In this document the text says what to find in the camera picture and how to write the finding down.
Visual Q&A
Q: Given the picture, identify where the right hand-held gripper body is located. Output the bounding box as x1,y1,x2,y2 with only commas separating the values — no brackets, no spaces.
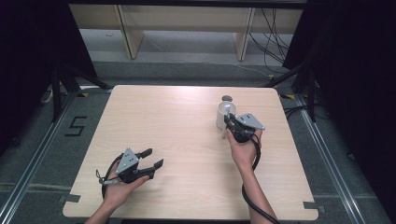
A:
224,112,266,145

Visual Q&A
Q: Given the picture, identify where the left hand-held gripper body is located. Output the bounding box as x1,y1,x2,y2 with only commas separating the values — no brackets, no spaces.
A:
115,147,155,185

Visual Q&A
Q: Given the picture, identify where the white cup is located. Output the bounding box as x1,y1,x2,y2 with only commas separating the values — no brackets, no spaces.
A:
215,100,238,140

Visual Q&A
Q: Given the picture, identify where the person's left hand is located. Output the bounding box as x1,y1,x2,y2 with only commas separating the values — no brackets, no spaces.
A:
102,161,150,213

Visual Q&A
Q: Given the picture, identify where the person's right hand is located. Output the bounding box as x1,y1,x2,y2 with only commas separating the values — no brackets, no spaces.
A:
225,128,263,172

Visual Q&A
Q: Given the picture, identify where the grey tape piece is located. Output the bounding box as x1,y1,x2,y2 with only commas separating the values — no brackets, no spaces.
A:
58,193,81,204
303,201,327,215

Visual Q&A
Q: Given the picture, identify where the black metal stand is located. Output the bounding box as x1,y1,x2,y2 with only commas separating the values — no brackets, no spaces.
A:
50,63,114,123
263,58,318,123

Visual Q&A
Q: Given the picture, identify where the beige wooden desk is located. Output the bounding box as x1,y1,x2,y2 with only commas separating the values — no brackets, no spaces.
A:
68,3,304,62

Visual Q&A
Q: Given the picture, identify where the black curtain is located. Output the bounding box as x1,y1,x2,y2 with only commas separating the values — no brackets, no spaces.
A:
282,0,396,217
0,0,98,157

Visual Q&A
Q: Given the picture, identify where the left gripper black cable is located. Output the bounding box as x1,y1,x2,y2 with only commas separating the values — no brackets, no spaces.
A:
95,153,126,200

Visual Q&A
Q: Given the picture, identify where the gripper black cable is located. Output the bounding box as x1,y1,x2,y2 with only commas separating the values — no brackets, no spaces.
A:
95,153,126,200
241,135,282,224

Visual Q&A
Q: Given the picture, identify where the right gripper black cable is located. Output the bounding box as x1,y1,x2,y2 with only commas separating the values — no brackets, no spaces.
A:
241,135,282,224

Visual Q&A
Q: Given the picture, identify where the black floor cable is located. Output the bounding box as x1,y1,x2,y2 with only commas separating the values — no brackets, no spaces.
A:
282,104,313,119

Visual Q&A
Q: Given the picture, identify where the black cable bundle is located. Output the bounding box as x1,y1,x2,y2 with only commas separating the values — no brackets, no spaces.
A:
247,7,293,75

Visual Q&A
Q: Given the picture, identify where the aluminium floor rail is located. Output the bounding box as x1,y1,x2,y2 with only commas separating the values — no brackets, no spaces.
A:
293,93,369,224
0,90,79,224

